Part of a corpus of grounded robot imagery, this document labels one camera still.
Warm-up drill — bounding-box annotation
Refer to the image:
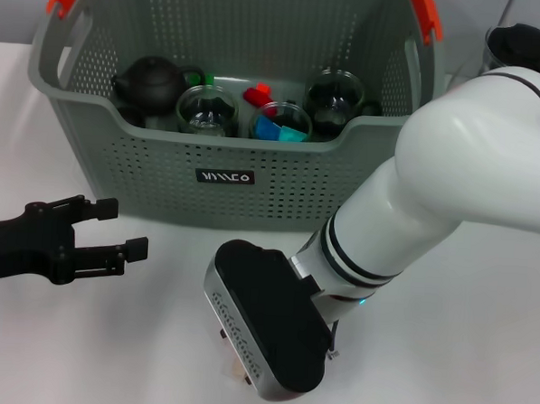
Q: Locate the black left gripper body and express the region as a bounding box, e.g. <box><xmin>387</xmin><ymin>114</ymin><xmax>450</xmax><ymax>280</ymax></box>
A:
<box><xmin>0</xmin><ymin>194</ymin><xmax>79</xmax><ymax>288</ymax></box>

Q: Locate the glass teacup with black base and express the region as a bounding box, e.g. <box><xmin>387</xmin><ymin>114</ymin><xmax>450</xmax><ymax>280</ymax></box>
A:
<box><xmin>300</xmin><ymin>66</ymin><xmax>385</xmax><ymax>139</ymax></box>
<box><xmin>248</xmin><ymin>99</ymin><xmax>313</xmax><ymax>143</ymax></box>
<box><xmin>173</xmin><ymin>83</ymin><xmax>241</xmax><ymax>139</ymax></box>

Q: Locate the green toy brick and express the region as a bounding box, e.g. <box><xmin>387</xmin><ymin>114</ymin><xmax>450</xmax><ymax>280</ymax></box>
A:
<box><xmin>186</xmin><ymin>70</ymin><xmax>215</xmax><ymax>86</ymax></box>

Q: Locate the blue toy plate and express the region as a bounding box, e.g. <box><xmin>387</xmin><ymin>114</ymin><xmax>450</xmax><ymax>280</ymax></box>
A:
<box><xmin>253</xmin><ymin>115</ymin><xmax>284</xmax><ymax>141</ymax></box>

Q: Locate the dark red toy brick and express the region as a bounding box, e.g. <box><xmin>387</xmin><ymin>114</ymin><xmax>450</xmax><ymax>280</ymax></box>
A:
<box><xmin>242</xmin><ymin>87</ymin><xmax>270</xmax><ymax>108</ymax></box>

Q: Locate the teal toy plate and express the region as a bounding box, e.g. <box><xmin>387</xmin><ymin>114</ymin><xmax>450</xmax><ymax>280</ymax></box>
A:
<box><xmin>278</xmin><ymin>125</ymin><xmax>309</xmax><ymax>145</ymax></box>

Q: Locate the grey perforated storage basket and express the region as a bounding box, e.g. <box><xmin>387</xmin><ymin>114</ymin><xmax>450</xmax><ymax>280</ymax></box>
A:
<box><xmin>19</xmin><ymin>0</ymin><xmax>447</xmax><ymax>241</ymax></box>

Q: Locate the black brand label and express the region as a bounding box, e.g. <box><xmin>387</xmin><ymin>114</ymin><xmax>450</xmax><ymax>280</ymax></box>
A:
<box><xmin>193</xmin><ymin>167</ymin><xmax>256</xmax><ymax>187</ymax></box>

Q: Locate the black clay teapot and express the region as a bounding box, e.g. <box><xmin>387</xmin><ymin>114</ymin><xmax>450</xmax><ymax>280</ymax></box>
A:
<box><xmin>109</xmin><ymin>52</ymin><xmax>202</xmax><ymax>118</ymax></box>

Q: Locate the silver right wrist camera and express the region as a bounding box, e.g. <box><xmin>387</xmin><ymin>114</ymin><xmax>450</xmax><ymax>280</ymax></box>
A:
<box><xmin>198</xmin><ymin>237</ymin><xmax>336</xmax><ymax>404</ymax></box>

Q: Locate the glass kettle with black handle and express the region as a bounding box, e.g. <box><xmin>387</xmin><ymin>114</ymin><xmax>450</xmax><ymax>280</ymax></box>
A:
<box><xmin>447</xmin><ymin>20</ymin><xmax>540</xmax><ymax>95</ymax></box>

